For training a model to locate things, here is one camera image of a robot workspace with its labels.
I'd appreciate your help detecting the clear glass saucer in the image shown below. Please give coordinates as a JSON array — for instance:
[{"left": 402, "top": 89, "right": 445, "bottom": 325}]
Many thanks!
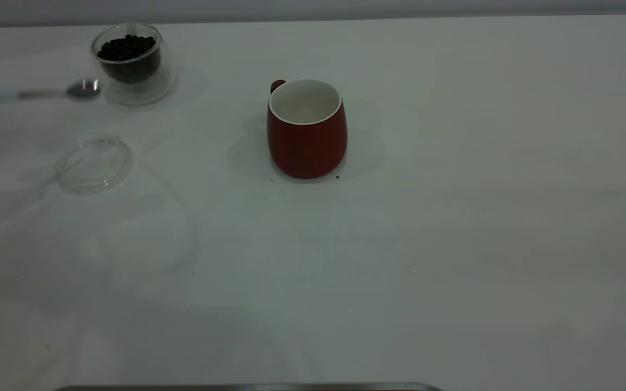
[{"left": 55, "top": 134, "right": 134, "bottom": 195}]

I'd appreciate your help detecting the heap of coffee beans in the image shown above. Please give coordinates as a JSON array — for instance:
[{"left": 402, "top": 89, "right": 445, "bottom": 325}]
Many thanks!
[{"left": 97, "top": 35, "right": 161, "bottom": 84}]

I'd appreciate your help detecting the double-wall glass cup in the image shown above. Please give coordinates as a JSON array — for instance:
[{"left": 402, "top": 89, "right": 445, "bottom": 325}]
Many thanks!
[{"left": 91, "top": 22, "right": 176, "bottom": 106}]

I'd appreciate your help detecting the red ceramic cup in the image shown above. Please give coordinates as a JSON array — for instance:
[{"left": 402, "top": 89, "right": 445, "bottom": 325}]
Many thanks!
[{"left": 267, "top": 79, "right": 348, "bottom": 180}]

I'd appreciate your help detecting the metal spoon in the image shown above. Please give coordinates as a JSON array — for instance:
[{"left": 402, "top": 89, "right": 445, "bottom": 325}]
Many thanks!
[{"left": 0, "top": 79, "right": 101, "bottom": 104}]

